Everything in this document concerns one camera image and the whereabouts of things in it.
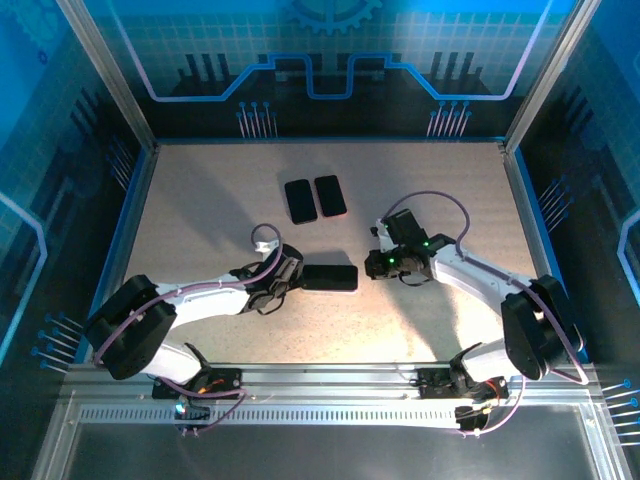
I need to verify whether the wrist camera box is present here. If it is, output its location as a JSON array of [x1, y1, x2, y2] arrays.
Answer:
[[382, 209, 429, 246], [273, 245, 305, 274]]

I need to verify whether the red phone case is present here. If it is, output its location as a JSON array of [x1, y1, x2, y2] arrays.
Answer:
[[313, 174, 349, 219]]

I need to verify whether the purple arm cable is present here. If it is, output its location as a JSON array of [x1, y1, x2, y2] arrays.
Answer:
[[92, 223, 284, 437], [382, 190, 589, 439]]

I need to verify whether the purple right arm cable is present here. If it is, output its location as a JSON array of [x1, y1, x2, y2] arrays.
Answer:
[[382, 190, 589, 439]]

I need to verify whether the aluminium side rail blue trim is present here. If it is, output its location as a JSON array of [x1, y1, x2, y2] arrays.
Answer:
[[74, 142, 161, 364], [499, 142, 592, 364]]

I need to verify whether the small controller box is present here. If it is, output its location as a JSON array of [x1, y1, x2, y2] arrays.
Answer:
[[172, 397, 211, 431], [453, 402, 494, 435]]

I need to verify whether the aluminium frame post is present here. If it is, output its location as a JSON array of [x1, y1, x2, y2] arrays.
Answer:
[[55, 0, 160, 151], [502, 0, 601, 154]]

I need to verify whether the blue-grey phone case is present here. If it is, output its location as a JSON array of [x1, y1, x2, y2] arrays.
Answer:
[[301, 263, 360, 295]]

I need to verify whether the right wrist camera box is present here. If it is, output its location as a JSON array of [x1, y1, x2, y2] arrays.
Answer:
[[382, 209, 429, 246]]

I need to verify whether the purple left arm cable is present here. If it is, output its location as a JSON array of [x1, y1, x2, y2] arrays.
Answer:
[[92, 223, 284, 437]]

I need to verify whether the thin blue table edge strip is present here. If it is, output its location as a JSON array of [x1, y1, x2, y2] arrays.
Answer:
[[152, 135, 507, 147]]

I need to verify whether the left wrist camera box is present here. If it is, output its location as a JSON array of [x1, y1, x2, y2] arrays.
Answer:
[[273, 245, 305, 274]]

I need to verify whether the dark steel plate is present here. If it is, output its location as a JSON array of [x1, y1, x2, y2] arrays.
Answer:
[[63, 422, 601, 480]]

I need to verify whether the slotted metal cable duct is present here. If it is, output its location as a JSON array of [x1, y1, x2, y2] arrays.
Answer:
[[78, 405, 464, 427]]

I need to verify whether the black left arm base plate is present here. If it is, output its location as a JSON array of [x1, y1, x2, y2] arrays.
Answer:
[[151, 366, 245, 401]]

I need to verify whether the wide aluminium frame rail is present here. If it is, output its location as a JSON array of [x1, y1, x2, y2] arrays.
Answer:
[[58, 362, 609, 407]]

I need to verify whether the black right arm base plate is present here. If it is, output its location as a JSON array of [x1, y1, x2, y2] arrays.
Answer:
[[416, 366, 510, 401]]

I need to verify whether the black phone case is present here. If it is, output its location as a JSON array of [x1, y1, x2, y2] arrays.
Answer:
[[283, 178, 320, 225]]

